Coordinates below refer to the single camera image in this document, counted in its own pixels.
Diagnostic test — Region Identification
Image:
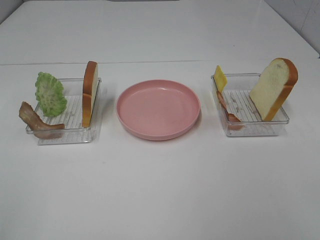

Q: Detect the yellow cheese slice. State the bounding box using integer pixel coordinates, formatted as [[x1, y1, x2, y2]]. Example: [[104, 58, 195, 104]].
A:
[[213, 65, 228, 93]]

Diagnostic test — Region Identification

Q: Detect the bacon strip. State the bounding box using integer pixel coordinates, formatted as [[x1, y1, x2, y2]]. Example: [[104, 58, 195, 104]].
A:
[[18, 101, 65, 140], [216, 90, 244, 131]]

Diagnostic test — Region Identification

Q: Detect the bread slice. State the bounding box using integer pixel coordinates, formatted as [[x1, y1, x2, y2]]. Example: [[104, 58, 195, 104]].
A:
[[249, 58, 298, 122], [82, 61, 98, 128]]

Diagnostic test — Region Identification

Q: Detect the green lettuce leaf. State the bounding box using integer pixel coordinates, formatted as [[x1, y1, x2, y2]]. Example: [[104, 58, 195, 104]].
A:
[[35, 72, 67, 117]]

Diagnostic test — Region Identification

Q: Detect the pink round plate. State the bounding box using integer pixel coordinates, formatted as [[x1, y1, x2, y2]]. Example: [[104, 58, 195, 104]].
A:
[[116, 79, 201, 141]]

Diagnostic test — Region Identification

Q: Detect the clear right plastic tray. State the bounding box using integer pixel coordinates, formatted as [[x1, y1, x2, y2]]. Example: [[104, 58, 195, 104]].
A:
[[211, 73, 289, 137]]

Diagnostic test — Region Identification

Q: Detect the clear plastic tray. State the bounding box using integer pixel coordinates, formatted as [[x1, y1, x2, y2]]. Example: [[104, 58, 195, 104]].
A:
[[211, 73, 289, 137], [25, 77, 102, 145]]

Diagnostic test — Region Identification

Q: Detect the clear left plastic tray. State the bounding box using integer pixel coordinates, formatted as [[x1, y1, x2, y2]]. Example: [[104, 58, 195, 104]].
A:
[[25, 77, 102, 145]]

